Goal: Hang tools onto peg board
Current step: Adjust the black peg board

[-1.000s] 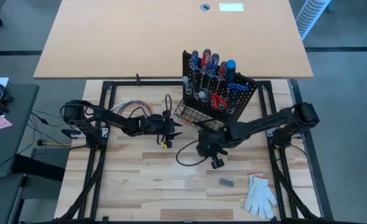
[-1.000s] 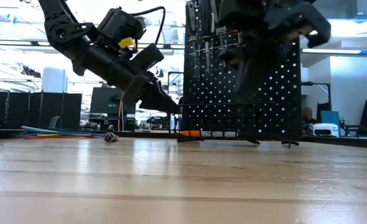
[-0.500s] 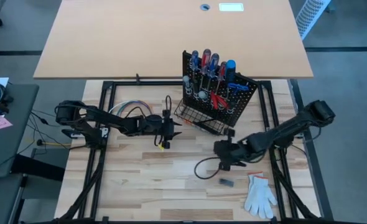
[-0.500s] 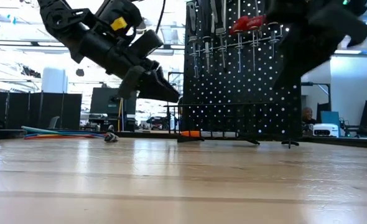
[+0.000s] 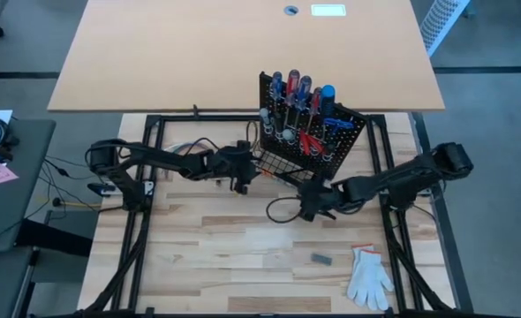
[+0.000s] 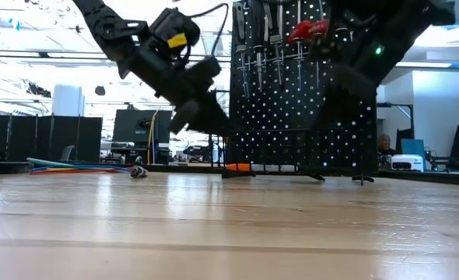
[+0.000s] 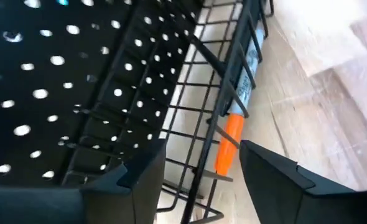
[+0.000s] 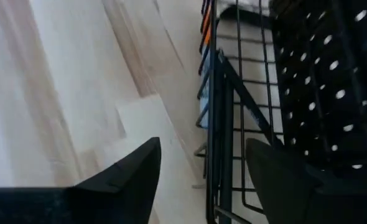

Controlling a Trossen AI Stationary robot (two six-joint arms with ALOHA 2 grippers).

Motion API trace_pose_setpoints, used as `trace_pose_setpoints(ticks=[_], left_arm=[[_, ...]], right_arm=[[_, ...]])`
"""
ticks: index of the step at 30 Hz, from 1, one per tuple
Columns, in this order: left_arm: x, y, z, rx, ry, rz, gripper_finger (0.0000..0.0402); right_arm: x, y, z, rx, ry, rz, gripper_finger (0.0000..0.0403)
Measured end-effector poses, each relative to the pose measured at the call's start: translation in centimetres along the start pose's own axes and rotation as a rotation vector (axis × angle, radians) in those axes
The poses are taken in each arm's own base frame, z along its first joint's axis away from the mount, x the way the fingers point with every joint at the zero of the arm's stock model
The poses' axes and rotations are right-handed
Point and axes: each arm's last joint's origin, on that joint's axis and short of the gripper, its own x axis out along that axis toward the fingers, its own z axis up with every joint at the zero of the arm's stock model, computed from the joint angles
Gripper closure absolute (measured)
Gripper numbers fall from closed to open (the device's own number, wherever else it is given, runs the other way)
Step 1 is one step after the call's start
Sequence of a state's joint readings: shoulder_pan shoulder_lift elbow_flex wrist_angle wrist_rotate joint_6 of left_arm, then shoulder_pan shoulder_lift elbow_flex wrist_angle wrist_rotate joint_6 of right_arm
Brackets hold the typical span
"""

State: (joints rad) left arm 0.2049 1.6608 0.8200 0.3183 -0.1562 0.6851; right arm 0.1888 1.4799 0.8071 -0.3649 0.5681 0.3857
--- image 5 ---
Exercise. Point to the yellow rod with black knob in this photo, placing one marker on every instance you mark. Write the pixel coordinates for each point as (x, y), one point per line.
(77, 204)

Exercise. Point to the black pegboard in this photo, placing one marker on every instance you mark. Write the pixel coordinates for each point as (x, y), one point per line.
(344, 132)

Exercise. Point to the blue and black screwdriver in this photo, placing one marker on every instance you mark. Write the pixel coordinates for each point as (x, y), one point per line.
(328, 99)

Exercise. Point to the small blue device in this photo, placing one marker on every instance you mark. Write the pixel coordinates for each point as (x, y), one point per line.
(101, 189)

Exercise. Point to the chrome tool holder rack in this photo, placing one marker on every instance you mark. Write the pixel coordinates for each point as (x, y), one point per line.
(268, 129)

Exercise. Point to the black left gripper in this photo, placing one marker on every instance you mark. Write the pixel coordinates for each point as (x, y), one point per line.
(231, 163)

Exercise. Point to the white cloth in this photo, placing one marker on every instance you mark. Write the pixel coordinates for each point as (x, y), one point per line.
(368, 278)

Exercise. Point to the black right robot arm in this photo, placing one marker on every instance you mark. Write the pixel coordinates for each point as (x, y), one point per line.
(402, 176)

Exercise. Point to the white rectangular desk plate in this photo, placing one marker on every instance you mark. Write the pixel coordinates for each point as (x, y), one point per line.
(328, 9)

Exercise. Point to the dark grey side desk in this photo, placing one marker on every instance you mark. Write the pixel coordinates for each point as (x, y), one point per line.
(4, 199)

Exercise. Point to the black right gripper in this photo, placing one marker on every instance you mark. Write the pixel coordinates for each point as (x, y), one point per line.
(324, 201)

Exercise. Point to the round grey desk grommet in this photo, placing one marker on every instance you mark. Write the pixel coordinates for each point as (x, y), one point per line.
(291, 9)

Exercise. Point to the white perforated computer tower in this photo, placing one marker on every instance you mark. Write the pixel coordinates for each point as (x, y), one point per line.
(446, 20)

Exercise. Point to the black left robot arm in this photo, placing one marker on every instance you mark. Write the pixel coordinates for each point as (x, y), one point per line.
(154, 156)

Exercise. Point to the beige table top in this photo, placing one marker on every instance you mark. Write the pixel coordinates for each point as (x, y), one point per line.
(243, 53)

